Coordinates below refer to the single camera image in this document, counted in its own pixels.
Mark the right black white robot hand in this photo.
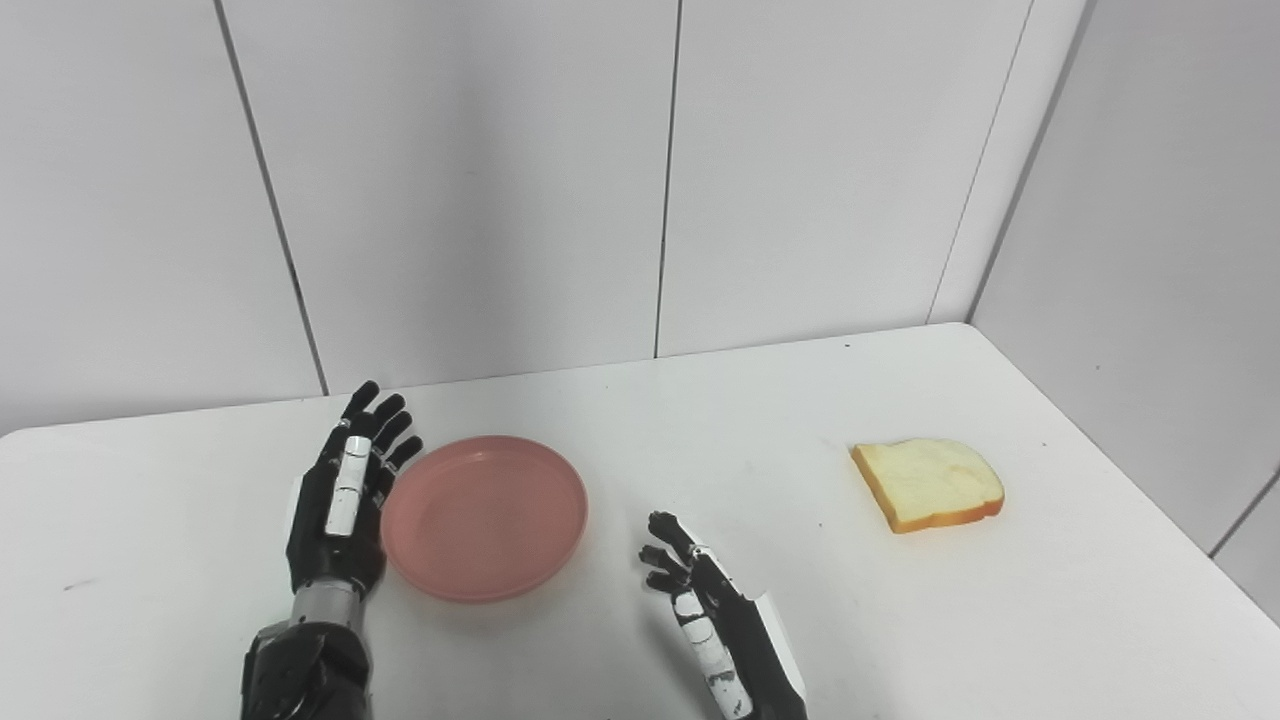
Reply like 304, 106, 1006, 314
639, 511, 810, 720

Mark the slice of white bread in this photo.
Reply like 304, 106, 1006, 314
850, 437, 1006, 535

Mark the pink round plate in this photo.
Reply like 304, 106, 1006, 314
379, 434, 590, 605

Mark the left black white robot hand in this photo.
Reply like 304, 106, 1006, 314
285, 380, 425, 602

